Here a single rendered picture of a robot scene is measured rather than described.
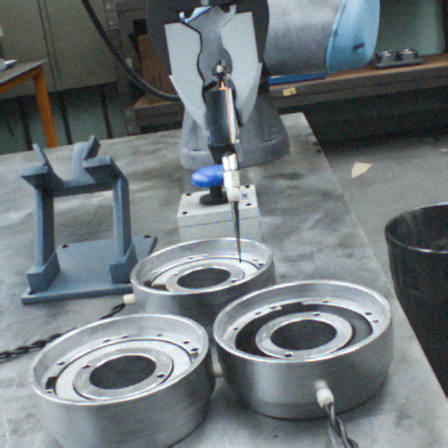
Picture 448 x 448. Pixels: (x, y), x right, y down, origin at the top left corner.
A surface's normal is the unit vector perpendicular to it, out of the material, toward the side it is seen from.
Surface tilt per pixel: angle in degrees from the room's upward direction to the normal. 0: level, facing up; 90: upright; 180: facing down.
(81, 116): 90
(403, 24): 90
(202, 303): 90
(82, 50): 90
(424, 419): 0
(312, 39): 101
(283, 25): 81
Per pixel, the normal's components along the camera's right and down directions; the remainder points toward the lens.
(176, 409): 0.62, 0.17
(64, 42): -0.01, 0.32
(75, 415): -0.35, 0.35
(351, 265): -0.15, -0.94
